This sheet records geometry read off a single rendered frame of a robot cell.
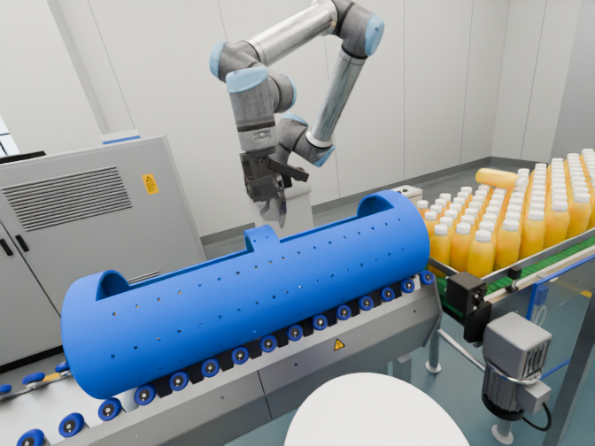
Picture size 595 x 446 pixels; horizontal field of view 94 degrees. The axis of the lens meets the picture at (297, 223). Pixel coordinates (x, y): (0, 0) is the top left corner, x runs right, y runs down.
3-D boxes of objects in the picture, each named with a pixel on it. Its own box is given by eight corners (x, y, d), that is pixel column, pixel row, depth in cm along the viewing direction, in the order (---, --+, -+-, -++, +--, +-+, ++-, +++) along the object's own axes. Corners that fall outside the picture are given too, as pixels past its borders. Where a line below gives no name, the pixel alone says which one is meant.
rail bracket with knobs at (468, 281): (439, 302, 86) (441, 273, 82) (457, 294, 88) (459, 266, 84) (467, 322, 77) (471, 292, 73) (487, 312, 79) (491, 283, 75)
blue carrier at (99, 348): (128, 336, 85) (85, 257, 73) (372, 250, 109) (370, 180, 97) (107, 429, 60) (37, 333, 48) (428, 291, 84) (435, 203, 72)
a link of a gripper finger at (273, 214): (265, 232, 74) (258, 199, 70) (285, 226, 75) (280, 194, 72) (267, 236, 71) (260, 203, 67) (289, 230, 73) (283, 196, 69)
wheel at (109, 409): (100, 399, 64) (96, 402, 62) (121, 394, 65) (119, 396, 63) (100, 421, 62) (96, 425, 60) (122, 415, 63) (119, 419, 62)
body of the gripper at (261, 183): (248, 197, 73) (236, 151, 68) (279, 189, 75) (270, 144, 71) (254, 205, 66) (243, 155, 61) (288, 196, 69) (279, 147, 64)
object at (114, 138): (105, 145, 205) (101, 134, 202) (140, 139, 215) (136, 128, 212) (104, 146, 195) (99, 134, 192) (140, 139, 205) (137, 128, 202)
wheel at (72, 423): (60, 417, 61) (54, 419, 59) (83, 407, 63) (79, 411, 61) (63, 439, 60) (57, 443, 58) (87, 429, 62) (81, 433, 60)
